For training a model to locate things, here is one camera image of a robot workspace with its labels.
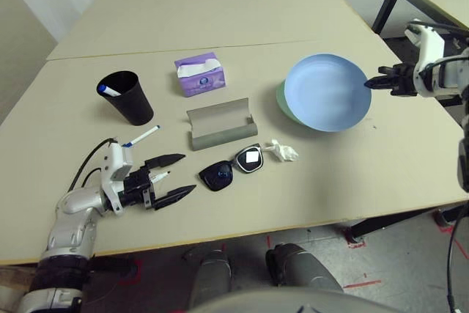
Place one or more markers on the grey robot leg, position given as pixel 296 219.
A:
pixel 304 269
pixel 210 276

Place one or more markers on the beige side table black frame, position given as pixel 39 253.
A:
pixel 383 12

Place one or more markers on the black sunglasses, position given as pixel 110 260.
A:
pixel 218 179

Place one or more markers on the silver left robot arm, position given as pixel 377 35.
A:
pixel 73 217

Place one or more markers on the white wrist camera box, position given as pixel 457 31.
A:
pixel 428 52
pixel 117 159

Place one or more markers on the black plastic cup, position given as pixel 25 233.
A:
pixel 135 104

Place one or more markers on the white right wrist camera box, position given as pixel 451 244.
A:
pixel 428 52

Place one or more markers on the white marker blue cap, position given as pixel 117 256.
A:
pixel 146 133
pixel 106 89

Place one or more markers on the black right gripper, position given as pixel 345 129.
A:
pixel 403 80

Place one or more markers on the white marker black tip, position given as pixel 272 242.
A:
pixel 161 176

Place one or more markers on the purple tissue box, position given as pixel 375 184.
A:
pixel 205 84

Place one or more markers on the grey left robot leg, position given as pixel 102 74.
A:
pixel 210 276

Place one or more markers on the black table leg frame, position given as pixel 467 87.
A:
pixel 384 223
pixel 110 263

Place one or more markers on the red floor tape mark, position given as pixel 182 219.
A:
pixel 355 245
pixel 137 270

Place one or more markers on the white tissue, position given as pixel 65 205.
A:
pixel 284 152

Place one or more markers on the grey glasses case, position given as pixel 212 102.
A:
pixel 223 137

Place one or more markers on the grey right robot leg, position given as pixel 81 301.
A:
pixel 304 269

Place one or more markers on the red floor tape line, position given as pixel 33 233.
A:
pixel 445 229

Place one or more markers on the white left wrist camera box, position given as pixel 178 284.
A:
pixel 117 159

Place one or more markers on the blue plate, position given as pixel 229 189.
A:
pixel 326 93

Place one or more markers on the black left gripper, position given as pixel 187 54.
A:
pixel 135 186

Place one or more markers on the beige robot torso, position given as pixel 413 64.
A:
pixel 293 303

